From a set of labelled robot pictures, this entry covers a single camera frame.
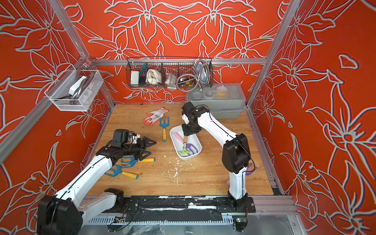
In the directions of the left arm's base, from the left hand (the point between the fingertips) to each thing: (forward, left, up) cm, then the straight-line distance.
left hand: (154, 146), depth 78 cm
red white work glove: (+32, +10, -14) cm, 37 cm away
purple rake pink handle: (+9, -18, -13) cm, 24 cm away
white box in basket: (+38, +18, +17) cm, 46 cm away
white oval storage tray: (+9, -11, -14) cm, 20 cm away
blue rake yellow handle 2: (-10, +22, -14) cm, 28 cm away
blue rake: (+26, +1, -16) cm, 30 cm away
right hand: (+12, -16, -2) cm, 20 cm away
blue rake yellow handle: (-4, +16, -15) cm, 22 cm away
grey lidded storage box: (+41, -42, -2) cm, 59 cm away
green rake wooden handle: (+3, -16, -11) cm, 20 cm away
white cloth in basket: (+39, +6, +18) cm, 43 cm away
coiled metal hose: (+36, -18, +17) cm, 43 cm away
